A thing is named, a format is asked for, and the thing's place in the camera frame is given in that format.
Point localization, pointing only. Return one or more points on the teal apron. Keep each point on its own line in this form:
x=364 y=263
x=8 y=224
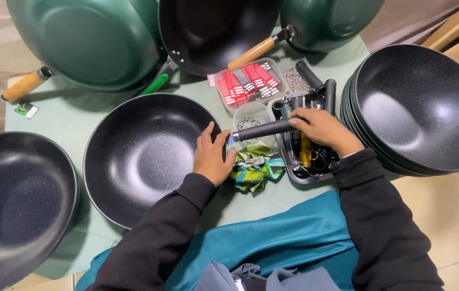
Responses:
x=278 y=230

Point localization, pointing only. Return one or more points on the green and white tag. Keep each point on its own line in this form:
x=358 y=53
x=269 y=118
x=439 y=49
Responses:
x=25 y=110

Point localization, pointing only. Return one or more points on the person's right hand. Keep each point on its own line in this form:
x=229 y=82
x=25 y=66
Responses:
x=326 y=129

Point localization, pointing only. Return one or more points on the pile of silver washers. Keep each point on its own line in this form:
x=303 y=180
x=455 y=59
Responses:
x=249 y=121

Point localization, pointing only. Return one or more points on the pile of small silver screws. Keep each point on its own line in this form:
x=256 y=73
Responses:
x=296 y=80

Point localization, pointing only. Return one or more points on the pile of red striped labels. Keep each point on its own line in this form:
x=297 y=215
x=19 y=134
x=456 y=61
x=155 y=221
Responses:
x=245 y=83

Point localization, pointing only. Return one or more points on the pale green table mat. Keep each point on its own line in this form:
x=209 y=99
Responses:
x=67 y=117

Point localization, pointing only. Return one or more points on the clear plastic label tray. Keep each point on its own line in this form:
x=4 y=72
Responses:
x=282 y=91

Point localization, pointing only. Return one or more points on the yellow screwdriver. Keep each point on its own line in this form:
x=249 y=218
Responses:
x=305 y=149

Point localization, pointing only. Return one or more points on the stack of black speckled woks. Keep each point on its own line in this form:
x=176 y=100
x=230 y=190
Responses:
x=419 y=109

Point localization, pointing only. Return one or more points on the round clear plastic container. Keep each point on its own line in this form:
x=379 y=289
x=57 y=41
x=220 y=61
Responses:
x=249 y=110

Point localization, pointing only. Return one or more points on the grey garment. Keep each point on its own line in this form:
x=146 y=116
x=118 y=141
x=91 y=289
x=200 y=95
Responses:
x=286 y=279

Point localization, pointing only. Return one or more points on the person's left hand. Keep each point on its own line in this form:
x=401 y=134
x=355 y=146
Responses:
x=211 y=163

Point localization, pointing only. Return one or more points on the silver metal tray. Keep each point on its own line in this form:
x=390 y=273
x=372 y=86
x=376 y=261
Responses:
x=292 y=171

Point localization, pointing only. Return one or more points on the pink label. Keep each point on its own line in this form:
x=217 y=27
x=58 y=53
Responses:
x=212 y=80

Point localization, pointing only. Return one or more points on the person's right fingers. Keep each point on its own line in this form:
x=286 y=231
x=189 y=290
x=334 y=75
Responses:
x=301 y=120

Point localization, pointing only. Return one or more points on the crumpled green patterned cloth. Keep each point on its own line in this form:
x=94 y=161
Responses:
x=253 y=167

